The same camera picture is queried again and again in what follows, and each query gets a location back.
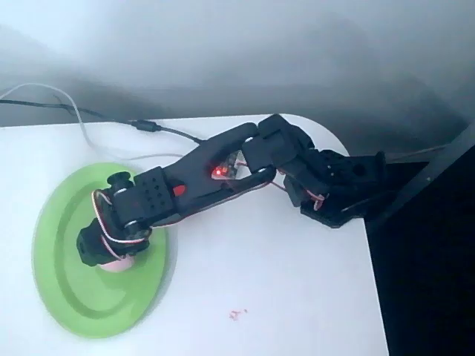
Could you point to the green controller circuit board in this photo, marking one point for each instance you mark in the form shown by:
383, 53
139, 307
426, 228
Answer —
226, 167

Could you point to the pink round ball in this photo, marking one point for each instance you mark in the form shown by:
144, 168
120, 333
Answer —
117, 266

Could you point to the green oval plastic plate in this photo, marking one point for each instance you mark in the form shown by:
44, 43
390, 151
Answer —
74, 296

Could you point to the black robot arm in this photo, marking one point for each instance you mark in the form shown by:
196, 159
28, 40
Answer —
222, 163

